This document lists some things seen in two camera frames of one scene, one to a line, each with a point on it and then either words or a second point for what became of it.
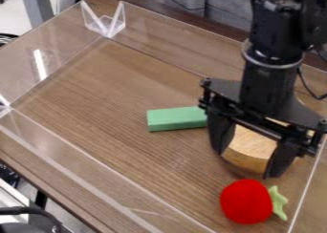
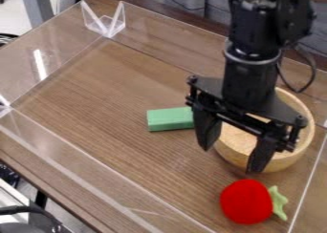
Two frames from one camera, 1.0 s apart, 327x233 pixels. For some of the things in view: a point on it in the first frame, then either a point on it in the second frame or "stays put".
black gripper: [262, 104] -> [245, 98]
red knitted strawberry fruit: [250, 202] stays put
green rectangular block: [179, 118] stays put
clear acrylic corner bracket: [104, 25] stays put
